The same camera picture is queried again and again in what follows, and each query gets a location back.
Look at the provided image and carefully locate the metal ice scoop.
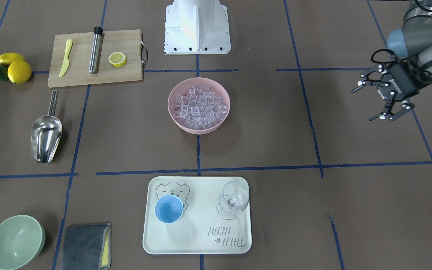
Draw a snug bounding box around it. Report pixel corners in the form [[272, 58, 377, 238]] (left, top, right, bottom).
[[30, 89, 63, 164]]

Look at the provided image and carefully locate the yellow lemon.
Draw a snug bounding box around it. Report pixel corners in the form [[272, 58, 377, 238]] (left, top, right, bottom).
[[7, 60, 32, 84], [0, 52, 26, 67]]

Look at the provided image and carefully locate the clear ice cubes pile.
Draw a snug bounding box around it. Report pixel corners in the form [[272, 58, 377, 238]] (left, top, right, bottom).
[[174, 84, 228, 131]]

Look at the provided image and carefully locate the yellow lemon front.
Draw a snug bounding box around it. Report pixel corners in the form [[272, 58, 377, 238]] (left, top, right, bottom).
[[7, 60, 32, 84]]

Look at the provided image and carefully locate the steel muddler black tip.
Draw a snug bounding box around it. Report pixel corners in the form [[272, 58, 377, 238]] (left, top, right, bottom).
[[88, 26, 104, 75]]

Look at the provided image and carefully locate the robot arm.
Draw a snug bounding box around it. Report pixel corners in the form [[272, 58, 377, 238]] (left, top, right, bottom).
[[353, 0, 432, 121]]

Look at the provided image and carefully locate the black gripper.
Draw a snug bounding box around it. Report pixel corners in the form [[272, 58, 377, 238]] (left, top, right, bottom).
[[351, 57, 432, 122]]

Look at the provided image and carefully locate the yellow lemon back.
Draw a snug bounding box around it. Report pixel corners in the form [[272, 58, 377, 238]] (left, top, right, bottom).
[[0, 52, 26, 67]]

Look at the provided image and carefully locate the yellow plastic knife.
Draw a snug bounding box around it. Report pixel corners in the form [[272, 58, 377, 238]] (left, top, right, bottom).
[[58, 39, 74, 78]]

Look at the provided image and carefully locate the pink bowl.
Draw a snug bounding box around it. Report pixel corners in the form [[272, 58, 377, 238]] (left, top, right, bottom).
[[167, 77, 231, 135]]

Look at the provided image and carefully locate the cream bear tray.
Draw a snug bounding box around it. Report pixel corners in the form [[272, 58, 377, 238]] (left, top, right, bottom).
[[142, 176, 252, 254]]

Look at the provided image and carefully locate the clear wine glass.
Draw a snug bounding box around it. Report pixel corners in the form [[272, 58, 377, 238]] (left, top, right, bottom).
[[217, 180, 250, 220]]

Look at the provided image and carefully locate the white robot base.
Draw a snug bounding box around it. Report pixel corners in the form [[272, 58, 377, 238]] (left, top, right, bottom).
[[163, 0, 231, 55]]

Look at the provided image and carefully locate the light blue cup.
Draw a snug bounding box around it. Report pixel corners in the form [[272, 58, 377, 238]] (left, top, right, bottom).
[[154, 194, 185, 224]]

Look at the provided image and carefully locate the green bowl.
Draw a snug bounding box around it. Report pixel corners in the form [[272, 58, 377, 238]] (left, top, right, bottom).
[[0, 215, 46, 270]]

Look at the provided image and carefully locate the wooden cutting board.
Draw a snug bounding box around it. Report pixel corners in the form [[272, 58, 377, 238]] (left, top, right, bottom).
[[48, 29, 147, 88]]

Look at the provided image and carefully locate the half lemon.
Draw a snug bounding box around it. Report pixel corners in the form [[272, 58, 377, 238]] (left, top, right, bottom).
[[108, 51, 127, 67]]

